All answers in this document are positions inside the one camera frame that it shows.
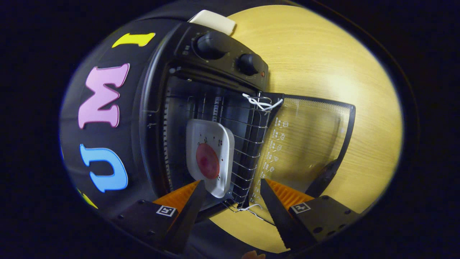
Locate black toaster oven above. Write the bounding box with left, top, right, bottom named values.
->
left=131, top=22, right=356, bottom=222

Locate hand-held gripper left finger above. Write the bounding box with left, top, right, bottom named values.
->
left=111, top=180, right=206, bottom=254

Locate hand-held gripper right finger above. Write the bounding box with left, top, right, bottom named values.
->
left=259, top=178, right=360, bottom=250

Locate metal wire oven rack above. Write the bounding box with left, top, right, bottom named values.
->
left=187, top=93, right=284, bottom=213

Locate white square plate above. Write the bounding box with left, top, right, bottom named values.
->
left=185, top=119, right=235, bottom=199

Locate pink round meat slice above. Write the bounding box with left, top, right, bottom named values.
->
left=195, top=143, right=220, bottom=180

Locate white string tie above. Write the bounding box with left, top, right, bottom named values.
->
left=235, top=203, right=275, bottom=226
left=242, top=93, right=284, bottom=112

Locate white toaster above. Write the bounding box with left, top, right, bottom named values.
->
left=188, top=10, right=236, bottom=36

